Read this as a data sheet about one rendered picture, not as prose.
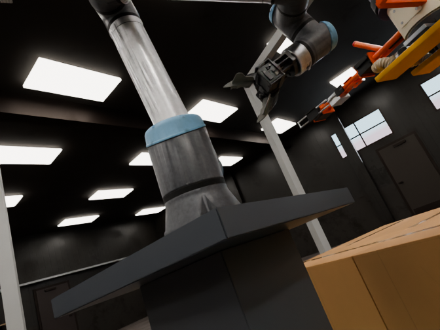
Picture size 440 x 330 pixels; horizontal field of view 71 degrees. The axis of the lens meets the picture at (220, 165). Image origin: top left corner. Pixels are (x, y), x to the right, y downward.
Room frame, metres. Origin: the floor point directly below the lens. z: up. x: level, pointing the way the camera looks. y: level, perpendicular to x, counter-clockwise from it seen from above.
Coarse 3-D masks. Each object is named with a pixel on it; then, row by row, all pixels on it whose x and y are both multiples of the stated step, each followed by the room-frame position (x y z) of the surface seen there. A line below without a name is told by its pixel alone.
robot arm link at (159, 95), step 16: (112, 16) 0.78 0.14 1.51; (128, 16) 0.78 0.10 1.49; (112, 32) 0.80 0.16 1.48; (128, 32) 0.78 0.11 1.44; (144, 32) 0.81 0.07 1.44; (128, 48) 0.79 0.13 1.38; (144, 48) 0.79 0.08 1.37; (128, 64) 0.81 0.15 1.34; (144, 64) 0.79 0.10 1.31; (160, 64) 0.82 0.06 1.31; (144, 80) 0.80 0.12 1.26; (160, 80) 0.80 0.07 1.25; (144, 96) 0.81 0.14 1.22; (160, 96) 0.80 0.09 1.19; (176, 96) 0.83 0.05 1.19; (160, 112) 0.81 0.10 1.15; (176, 112) 0.81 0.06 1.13
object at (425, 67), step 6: (438, 48) 1.00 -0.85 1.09; (432, 54) 0.99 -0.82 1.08; (438, 54) 0.98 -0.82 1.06; (426, 60) 1.02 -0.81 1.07; (432, 60) 1.00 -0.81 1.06; (438, 60) 1.02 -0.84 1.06; (420, 66) 1.04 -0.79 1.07; (426, 66) 1.03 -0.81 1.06; (432, 66) 1.06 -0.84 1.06; (438, 66) 1.08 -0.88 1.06; (414, 72) 1.07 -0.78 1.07; (420, 72) 1.07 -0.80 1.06; (426, 72) 1.09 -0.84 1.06
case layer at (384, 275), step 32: (416, 224) 1.54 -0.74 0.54; (320, 256) 1.87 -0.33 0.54; (352, 256) 1.32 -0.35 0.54; (384, 256) 1.20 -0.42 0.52; (416, 256) 1.10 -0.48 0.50; (320, 288) 1.55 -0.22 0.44; (352, 288) 1.38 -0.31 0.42; (384, 288) 1.25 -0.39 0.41; (416, 288) 1.15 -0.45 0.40; (352, 320) 1.46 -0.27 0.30; (384, 320) 1.31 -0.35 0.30; (416, 320) 1.20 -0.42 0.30
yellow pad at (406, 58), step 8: (432, 32) 0.80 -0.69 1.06; (416, 40) 0.84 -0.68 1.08; (424, 40) 0.83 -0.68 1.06; (432, 40) 0.84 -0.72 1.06; (400, 48) 0.92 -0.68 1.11; (408, 48) 0.87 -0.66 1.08; (416, 48) 0.86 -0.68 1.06; (424, 48) 0.88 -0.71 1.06; (400, 56) 0.90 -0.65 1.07; (408, 56) 0.89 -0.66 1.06; (416, 56) 0.92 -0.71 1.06; (392, 64) 0.93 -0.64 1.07; (400, 64) 0.93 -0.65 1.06; (408, 64) 0.95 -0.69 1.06; (384, 72) 0.96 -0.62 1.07; (392, 72) 0.96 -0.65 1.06; (400, 72) 0.99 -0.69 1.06; (376, 80) 1.00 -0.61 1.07; (384, 80) 1.01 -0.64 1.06
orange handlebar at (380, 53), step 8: (376, 0) 0.75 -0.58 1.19; (384, 0) 0.74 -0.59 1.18; (392, 0) 0.77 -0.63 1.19; (400, 0) 0.78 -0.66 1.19; (408, 0) 0.80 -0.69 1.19; (416, 0) 0.81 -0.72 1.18; (424, 0) 0.83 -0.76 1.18; (384, 8) 0.78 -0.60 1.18; (392, 40) 1.00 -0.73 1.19; (400, 40) 1.02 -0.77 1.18; (384, 48) 1.04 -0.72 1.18; (392, 48) 1.05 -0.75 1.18; (376, 56) 1.07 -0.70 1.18; (384, 56) 1.09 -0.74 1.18; (352, 80) 1.20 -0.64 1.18; (360, 80) 1.22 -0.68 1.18; (344, 88) 1.25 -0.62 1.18; (328, 104) 1.36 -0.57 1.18
